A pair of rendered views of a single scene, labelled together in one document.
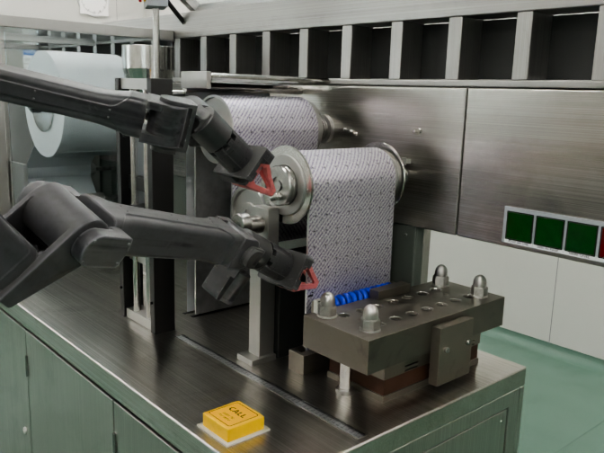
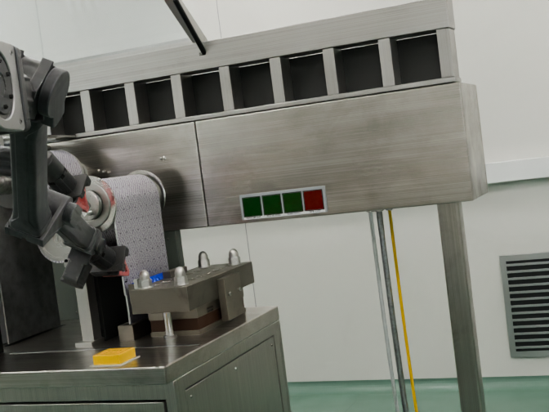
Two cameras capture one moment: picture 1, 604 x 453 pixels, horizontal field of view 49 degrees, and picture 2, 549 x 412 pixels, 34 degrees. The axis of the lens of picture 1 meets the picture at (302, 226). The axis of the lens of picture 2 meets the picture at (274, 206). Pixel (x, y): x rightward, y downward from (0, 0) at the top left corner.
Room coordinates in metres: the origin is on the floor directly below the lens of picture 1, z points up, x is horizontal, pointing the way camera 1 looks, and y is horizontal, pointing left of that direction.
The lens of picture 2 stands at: (-1.04, 0.63, 1.31)
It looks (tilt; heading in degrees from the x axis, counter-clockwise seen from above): 3 degrees down; 334
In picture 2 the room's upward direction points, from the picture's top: 7 degrees counter-clockwise
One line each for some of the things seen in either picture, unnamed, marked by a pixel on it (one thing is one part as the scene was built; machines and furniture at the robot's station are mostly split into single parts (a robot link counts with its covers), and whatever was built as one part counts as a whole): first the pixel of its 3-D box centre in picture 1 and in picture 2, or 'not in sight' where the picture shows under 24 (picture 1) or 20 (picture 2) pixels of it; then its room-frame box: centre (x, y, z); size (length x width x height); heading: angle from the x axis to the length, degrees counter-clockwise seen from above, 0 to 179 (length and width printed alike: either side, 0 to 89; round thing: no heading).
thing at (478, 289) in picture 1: (479, 285); (234, 256); (1.27, -0.36, 1.05); 0.04 x 0.04 x 0.04
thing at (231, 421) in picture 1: (233, 421); (114, 356); (0.95, 0.10, 0.91); 0.07 x 0.07 x 0.02; 42
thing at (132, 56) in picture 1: (148, 57); not in sight; (1.84, 0.43, 1.50); 0.14 x 0.14 x 0.06
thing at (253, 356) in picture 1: (256, 285); (82, 285); (1.23, 0.08, 1.05); 0.06 x 0.05 x 0.31; 132
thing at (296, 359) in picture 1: (349, 345); (153, 321); (1.26, -0.10, 0.92); 0.28 x 0.04 x 0.04; 132
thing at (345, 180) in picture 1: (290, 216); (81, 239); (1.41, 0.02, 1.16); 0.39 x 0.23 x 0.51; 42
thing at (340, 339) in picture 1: (409, 320); (196, 286); (1.20, -0.21, 1.00); 0.40 x 0.16 x 0.06; 132
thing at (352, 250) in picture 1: (350, 257); (143, 253); (1.26, -0.10, 1.11); 0.23 x 0.01 x 0.18; 132
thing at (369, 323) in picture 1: (370, 316); (180, 275); (1.06, -0.12, 1.05); 0.04 x 0.04 x 0.04
